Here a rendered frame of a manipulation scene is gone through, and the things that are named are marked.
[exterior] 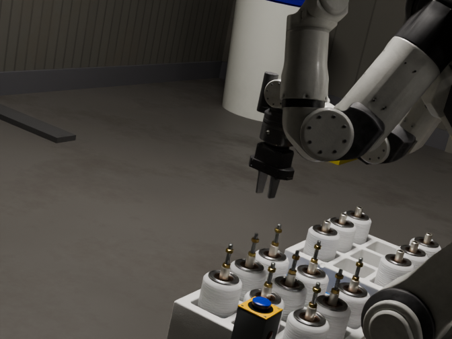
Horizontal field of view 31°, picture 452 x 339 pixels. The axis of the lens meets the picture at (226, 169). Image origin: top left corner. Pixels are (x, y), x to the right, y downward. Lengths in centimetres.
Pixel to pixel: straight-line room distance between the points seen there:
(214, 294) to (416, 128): 60
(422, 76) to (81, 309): 129
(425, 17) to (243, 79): 351
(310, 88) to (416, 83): 16
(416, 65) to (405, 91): 4
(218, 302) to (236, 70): 296
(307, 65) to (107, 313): 120
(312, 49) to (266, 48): 342
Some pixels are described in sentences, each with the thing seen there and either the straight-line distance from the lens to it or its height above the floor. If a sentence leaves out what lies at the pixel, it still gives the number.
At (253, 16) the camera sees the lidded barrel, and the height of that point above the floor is 58.
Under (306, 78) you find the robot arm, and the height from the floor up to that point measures 86.
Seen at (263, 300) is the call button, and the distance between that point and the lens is 168.
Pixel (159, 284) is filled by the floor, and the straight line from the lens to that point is 242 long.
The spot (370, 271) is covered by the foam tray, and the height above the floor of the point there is 17.
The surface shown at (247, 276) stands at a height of 24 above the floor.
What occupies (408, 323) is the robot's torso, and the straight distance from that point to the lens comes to 152.
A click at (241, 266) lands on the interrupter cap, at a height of 25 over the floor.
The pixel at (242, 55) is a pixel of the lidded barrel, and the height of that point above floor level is 35.
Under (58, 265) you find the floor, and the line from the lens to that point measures 244.
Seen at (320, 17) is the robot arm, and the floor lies 94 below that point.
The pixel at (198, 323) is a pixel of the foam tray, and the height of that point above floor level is 15.
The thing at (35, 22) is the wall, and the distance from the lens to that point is 433.
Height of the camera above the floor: 104
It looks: 17 degrees down
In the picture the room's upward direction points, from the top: 12 degrees clockwise
